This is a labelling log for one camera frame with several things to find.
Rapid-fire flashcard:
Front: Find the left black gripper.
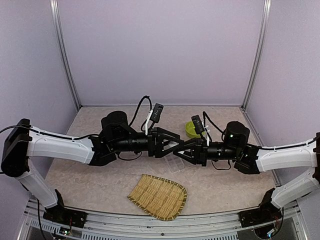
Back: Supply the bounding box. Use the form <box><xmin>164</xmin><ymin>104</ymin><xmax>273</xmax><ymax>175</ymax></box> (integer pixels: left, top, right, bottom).
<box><xmin>111</xmin><ymin>127</ymin><xmax>185</xmax><ymax>159</ymax></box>

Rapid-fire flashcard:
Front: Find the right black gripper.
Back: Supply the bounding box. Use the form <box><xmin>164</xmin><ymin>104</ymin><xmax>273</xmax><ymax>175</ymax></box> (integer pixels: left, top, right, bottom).
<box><xmin>173</xmin><ymin>136</ymin><xmax>240</xmax><ymax>167</ymax></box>

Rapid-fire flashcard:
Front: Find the clear plastic pill organizer box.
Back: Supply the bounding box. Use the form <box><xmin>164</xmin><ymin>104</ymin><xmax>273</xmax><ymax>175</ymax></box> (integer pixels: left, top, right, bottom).
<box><xmin>164</xmin><ymin>154</ymin><xmax>191</xmax><ymax>173</ymax></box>

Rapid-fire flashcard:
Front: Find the small white pill bottle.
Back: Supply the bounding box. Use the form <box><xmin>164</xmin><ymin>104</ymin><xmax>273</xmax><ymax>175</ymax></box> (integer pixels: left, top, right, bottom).
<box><xmin>167</xmin><ymin>141</ymin><xmax>179</xmax><ymax>148</ymax></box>

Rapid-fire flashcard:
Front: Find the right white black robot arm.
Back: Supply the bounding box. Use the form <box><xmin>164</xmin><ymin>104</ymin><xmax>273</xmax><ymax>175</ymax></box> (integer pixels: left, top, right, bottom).
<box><xmin>174</xmin><ymin>121</ymin><xmax>320</xmax><ymax>227</ymax></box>

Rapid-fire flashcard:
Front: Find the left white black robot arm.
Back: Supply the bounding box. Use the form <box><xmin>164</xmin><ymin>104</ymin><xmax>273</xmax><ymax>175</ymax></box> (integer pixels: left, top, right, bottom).
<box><xmin>1</xmin><ymin>110</ymin><xmax>183</xmax><ymax>225</ymax></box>

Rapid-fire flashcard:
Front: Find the green plastic bowl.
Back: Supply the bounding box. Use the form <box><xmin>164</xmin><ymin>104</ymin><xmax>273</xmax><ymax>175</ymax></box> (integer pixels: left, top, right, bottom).
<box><xmin>184</xmin><ymin>121</ymin><xmax>201</xmax><ymax>139</ymax></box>

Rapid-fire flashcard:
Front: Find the woven bamboo tray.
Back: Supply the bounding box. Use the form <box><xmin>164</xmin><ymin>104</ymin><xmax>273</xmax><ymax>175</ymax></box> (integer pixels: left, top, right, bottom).
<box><xmin>127</xmin><ymin>174</ymin><xmax>188</xmax><ymax>222</ymax></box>

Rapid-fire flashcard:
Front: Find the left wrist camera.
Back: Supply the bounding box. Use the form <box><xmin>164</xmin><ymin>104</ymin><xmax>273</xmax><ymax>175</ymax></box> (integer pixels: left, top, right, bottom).
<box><xmin>144</xmin><ymin>103</ymin><xmax>164</xmax><ymax>136</ymax></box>

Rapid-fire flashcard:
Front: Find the right aluminium frame post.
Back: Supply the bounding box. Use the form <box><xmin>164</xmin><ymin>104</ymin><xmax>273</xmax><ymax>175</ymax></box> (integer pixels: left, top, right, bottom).
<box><xmin>241</xmin><ymin>0</ymin><xmax>272</xmax><ymax>112</ymax></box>

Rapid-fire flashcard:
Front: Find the aluminium frame post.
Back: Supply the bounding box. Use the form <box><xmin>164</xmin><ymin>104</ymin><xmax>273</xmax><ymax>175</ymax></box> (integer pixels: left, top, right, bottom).
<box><xmin>49</xmin><ymin>0</ymin><xmax>82</xmax><ymax>111</ymax></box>
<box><xmin>241</xmin><ymin>0</ymin><xmax>272</xmax><ymax>112</ymax></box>

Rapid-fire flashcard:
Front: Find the left aluminium frame post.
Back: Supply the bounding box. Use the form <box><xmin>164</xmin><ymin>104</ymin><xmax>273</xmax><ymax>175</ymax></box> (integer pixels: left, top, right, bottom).
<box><xmin>49</xmin><ymin>0</ymin><xmax>82</xmax><ymax>111</ymax></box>

